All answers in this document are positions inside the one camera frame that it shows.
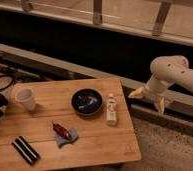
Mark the dark round bowl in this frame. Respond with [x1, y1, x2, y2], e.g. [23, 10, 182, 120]
[71, 89, 103, 116]

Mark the white plastic cup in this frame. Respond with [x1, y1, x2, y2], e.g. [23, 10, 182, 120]
[16, 89, 36, 111]

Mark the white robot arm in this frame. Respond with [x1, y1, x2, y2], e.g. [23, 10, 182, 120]
[128, 55, 193, 113]

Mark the red chili pepper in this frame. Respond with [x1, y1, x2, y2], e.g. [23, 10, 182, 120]
[53, 124, 71, 140]

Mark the clear bottle with label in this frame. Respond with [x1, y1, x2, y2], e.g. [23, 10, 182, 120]
[106, 94, 117, 126]

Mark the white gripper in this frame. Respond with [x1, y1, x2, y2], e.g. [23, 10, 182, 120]
[128, 78, 170, 114]

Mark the black striped rectangular block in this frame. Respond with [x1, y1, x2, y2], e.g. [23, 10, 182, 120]
[12, 136, 40, 165]

